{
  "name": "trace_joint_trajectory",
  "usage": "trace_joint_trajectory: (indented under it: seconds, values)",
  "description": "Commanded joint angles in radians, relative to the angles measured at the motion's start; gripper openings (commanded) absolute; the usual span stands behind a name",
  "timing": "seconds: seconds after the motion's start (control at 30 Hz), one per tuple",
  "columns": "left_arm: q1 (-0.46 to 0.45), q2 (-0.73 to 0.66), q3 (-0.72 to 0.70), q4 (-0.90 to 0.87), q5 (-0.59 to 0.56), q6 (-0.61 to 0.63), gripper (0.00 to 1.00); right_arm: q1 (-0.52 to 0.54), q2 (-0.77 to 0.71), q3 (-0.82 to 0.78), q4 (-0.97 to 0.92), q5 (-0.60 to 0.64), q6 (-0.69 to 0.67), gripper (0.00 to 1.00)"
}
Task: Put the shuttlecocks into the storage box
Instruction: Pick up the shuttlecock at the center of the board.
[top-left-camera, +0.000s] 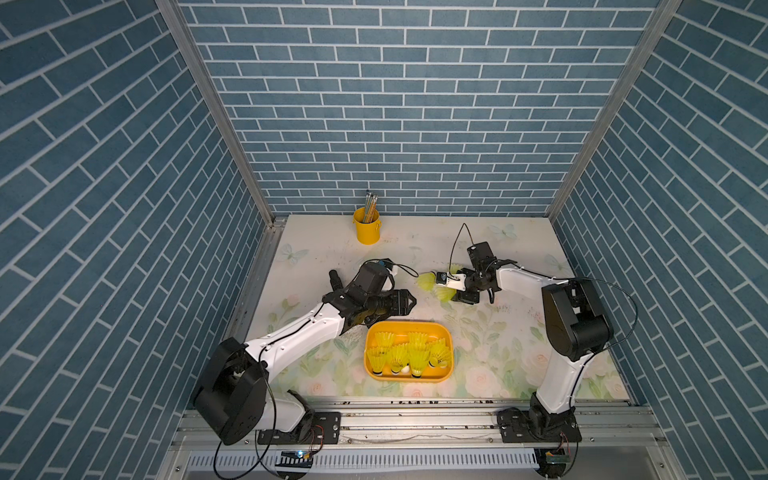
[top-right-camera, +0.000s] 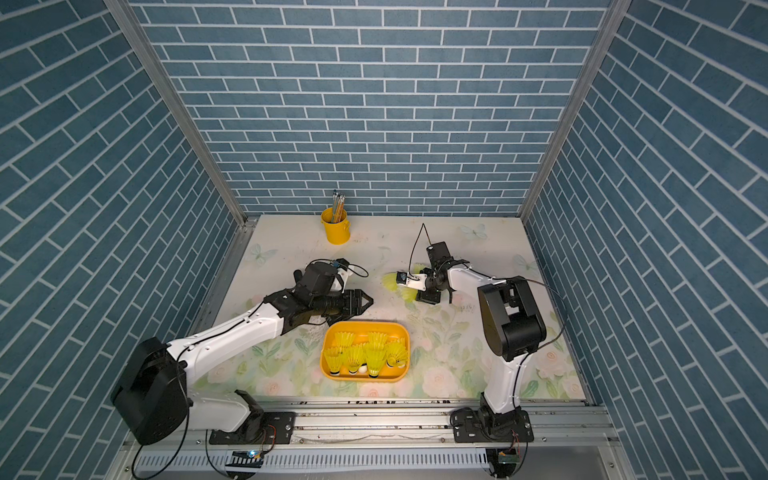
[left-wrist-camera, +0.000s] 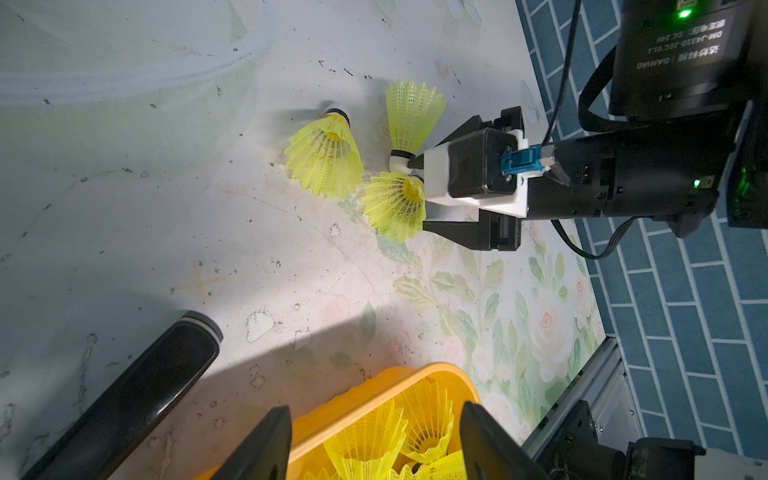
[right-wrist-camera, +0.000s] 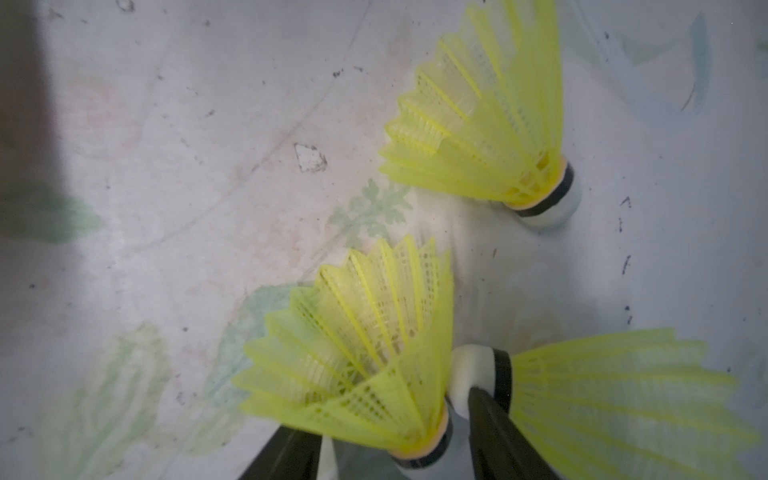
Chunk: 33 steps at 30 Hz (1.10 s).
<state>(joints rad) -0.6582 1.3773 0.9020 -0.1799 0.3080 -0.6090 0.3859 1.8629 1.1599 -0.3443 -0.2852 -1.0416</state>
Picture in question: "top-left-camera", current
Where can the right metal corner post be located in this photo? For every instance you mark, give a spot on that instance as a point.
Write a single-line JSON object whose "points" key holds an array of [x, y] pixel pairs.
{"points": [[657, 24]]}

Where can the right circuit board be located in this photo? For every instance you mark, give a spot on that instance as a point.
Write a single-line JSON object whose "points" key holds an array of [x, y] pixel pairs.
{"points": [[555, 460]]}

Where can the black cylindrical marker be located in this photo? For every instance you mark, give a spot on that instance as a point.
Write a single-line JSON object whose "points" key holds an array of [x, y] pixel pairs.
{"points": [[335, 280]]}

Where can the white vent grille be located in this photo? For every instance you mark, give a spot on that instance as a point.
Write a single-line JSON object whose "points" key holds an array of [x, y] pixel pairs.
{"points": [[398, 460]]}

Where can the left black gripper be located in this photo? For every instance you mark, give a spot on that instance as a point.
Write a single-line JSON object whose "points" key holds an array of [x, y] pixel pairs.
{"points": [[402, 308]]}

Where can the yellow pen cup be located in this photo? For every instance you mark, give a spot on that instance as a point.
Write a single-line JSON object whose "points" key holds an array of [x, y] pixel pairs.
{"points": [[367, 226]]}

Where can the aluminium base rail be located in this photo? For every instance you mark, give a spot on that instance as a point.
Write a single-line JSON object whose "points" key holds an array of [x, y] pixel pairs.
{"points": [[442, 423]]}

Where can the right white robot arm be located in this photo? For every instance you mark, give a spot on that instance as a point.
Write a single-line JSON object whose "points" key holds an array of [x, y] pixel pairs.
{"points": [[577, 327]]}

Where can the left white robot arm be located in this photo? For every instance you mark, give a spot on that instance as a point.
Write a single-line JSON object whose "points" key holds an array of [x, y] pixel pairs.
{"points": [[234, 394]]}

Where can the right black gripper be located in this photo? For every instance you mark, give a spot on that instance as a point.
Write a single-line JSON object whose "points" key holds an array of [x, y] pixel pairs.
{"points": [[465, 298]]}

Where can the circuit board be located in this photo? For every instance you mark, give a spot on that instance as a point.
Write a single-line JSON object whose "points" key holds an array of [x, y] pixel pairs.
{"points": [[296, 459], [555, 460]]}

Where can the metal corner post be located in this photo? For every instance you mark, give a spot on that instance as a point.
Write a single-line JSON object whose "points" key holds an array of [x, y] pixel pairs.
{"points": [[175, 21], [657, 24]]}

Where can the left circuit board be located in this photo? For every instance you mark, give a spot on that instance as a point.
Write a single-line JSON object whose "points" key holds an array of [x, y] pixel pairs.
{"points": [[296, 459]]}

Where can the left metal corner post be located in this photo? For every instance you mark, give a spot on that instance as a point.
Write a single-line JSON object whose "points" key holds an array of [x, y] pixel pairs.
{"points": [[175, 21]]}

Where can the pencils in cup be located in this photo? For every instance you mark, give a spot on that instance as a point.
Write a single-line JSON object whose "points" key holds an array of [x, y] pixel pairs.
{"points": [[369, 208]]}

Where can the yellow plastic storage box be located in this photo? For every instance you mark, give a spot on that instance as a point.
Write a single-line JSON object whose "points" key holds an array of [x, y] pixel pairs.
{"points": [[401, 329]]}

